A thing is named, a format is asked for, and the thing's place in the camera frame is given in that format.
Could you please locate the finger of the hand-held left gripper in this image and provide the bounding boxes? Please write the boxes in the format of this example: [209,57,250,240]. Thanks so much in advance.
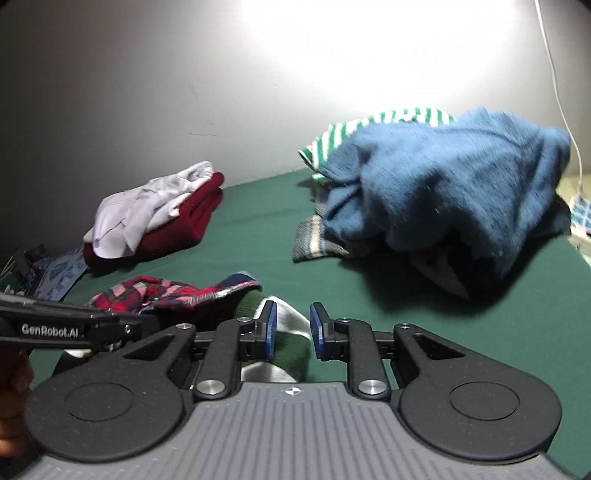
[99,310,158,353]

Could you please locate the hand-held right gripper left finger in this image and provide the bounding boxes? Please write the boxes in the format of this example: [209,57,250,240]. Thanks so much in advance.
[122,301,278,401]

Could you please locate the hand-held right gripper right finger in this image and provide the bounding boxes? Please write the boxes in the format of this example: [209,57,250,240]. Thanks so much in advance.
[309,302,465,398]

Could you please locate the green white striped sweater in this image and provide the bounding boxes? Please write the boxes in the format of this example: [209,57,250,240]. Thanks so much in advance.
[65,291,311,384]

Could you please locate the red plaid shirt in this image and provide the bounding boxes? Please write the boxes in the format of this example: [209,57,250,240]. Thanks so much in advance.
[88,273,264,320]

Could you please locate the person's left hand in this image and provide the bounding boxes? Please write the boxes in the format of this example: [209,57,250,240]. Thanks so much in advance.
[0,352,35,459]

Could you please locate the blue patterned cloth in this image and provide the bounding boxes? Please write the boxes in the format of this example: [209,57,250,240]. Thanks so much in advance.
[34,247,92,302]

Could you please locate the bedside clutter pile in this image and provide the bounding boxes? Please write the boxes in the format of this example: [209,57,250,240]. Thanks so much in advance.
[0,247,47,297]

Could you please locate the grey knit garment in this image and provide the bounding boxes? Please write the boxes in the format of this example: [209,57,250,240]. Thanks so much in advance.
[293,215,370,264]

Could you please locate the maroon folded garment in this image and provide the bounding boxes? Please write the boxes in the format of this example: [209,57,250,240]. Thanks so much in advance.
[83,172,225,273]

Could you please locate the white garment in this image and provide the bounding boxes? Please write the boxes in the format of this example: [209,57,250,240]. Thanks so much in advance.
[83,161,215,259]

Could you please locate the blue sweater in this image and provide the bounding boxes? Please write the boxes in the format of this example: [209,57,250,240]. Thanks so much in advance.
[321,108,573,288]

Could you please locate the thin-striped green white shirt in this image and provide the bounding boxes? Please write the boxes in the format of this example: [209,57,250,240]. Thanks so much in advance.
[298,107,458,184]

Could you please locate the blue patterned item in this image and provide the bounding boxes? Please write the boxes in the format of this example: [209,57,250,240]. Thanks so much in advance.
[570,196,591,237]

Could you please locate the white cable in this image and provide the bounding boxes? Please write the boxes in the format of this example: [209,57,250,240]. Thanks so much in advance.
[534,0,585,195]

